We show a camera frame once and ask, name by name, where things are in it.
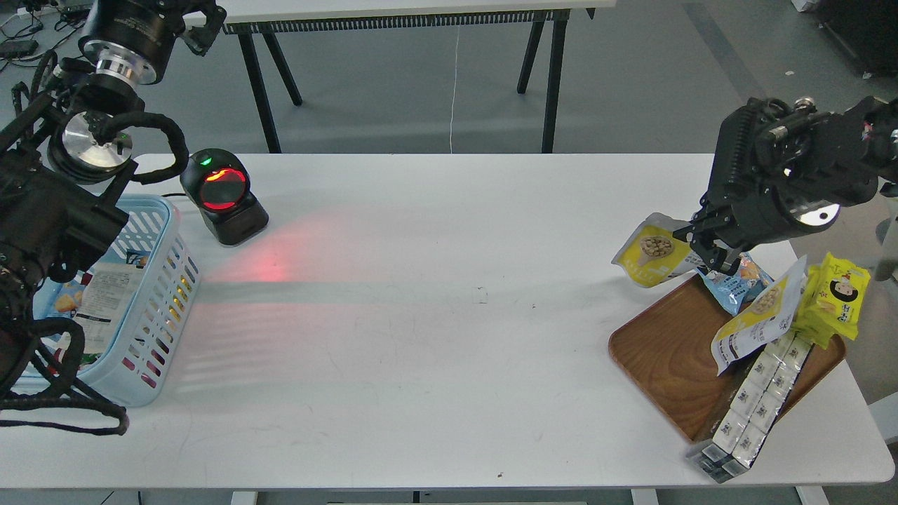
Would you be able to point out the black barcode scanner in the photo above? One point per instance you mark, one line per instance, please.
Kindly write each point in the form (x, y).
(216, 181)

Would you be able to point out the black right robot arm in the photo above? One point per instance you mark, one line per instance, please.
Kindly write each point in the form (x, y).
(887, 140)

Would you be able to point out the yellow white snack pouch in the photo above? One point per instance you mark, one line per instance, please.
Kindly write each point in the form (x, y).
(652, 255)
(766, 319)

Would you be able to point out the white snack bag in basket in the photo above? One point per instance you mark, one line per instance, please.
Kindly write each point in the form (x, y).
(105, 301)

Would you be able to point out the yellow cartoon snack bag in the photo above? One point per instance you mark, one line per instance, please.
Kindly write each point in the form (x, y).
(832, 301)

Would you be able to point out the light blue plastic basket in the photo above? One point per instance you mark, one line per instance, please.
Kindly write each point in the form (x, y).
(132, 370)

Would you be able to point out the red snack bag in basket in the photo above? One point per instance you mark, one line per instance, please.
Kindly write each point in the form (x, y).
(87, 359)

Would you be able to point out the blue chips bag in basket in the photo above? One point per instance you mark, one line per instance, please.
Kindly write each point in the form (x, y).
(60, 300)

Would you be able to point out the blue snack bag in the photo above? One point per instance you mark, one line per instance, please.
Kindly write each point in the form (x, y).
(732, 291)

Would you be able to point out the wooden tray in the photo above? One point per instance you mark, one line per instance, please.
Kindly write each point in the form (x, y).
(665, 350)

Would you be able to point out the white boxed snack pack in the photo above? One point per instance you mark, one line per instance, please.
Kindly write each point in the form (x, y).
(747, 411)

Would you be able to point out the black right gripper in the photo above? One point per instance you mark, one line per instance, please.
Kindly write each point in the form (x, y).
(781, 171)

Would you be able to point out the background white table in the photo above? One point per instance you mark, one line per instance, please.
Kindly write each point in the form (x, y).
(245, 19)

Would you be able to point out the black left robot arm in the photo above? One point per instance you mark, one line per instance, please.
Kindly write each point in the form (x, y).
(79, 136)

